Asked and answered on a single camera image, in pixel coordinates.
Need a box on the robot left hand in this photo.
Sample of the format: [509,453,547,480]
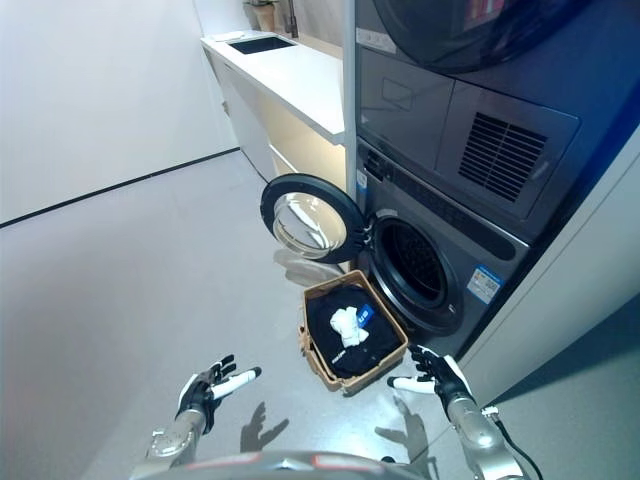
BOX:
[174,353,263,417]

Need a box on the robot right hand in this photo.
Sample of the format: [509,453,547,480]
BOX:
[387,343,474,402]

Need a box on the brown wicker laundry basket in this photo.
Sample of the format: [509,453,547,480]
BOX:
[298,269,410,397]

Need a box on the dark grey washing machine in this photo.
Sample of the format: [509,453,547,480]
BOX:
[355,137,531,359]

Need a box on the round washing machine door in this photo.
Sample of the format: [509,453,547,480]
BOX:
[260,173,374,265]

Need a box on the black garment with white print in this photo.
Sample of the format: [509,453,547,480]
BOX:
[305,284,405,379]

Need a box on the blue white energy label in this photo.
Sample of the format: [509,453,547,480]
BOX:
[469,262,503,303]

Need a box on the white tall side panel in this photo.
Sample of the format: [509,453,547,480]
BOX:
[457,149,640,407]

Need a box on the dark grey stacked dryer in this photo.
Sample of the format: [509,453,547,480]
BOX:
[354,0,584,221]

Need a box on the white counter cabinet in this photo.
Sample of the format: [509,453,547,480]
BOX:
[201,30,348,182]

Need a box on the white dryer sticker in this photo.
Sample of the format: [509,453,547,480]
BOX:
[355,27,394,52]

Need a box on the black rectangular sink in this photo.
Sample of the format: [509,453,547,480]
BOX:
[225,35,297,56]

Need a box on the dark metal faucet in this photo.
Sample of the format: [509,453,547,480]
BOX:
[283,0,300,39]

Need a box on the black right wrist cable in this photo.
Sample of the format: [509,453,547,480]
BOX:
[481,407,552,480]

